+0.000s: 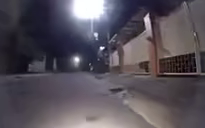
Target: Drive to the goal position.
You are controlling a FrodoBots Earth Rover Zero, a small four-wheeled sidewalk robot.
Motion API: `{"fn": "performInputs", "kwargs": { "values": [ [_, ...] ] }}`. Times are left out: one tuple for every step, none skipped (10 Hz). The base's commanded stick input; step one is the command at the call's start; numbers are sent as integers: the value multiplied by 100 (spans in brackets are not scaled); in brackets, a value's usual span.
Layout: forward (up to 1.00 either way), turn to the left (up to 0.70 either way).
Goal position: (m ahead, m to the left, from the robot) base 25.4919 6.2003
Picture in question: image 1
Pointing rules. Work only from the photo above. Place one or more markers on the street lamp pole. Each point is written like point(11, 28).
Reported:
point(92, 28)

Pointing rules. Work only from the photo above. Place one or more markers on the grey asphalt road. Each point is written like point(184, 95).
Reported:
point(66, 100)

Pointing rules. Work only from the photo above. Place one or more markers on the pale building with grilles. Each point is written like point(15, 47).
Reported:
point(176, 43)

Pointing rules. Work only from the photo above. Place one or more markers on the pale pole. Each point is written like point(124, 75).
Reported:
point(194, 36)

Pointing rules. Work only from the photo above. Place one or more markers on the dark wall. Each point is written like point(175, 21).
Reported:
point(13, 50)

